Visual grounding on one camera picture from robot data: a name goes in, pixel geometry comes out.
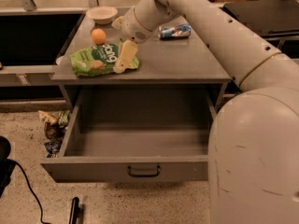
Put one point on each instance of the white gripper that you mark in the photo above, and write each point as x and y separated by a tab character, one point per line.
132	27

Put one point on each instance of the green rice chip bag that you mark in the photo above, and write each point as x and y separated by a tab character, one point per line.
96	60

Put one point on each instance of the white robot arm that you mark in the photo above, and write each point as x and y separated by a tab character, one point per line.
253	148

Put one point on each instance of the grey open top drawer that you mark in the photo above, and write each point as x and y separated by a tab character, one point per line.
111	129

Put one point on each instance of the orange fruit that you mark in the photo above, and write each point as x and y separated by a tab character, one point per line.
99	37

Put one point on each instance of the white bowl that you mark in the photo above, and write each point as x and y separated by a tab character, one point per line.
102	15

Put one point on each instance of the grey cabinet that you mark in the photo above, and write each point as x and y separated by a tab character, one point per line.
175	61

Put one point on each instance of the blue silver soda can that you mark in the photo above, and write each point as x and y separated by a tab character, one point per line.
174	32

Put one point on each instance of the pile of snack bags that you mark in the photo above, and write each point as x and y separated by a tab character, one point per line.
54	129

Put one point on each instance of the black device at left edge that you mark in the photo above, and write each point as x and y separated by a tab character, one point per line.
6	165

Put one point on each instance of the black bar on floor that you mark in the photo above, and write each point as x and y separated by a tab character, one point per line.
74	211

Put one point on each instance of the black drawer handle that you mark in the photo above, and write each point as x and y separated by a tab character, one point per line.
143	173

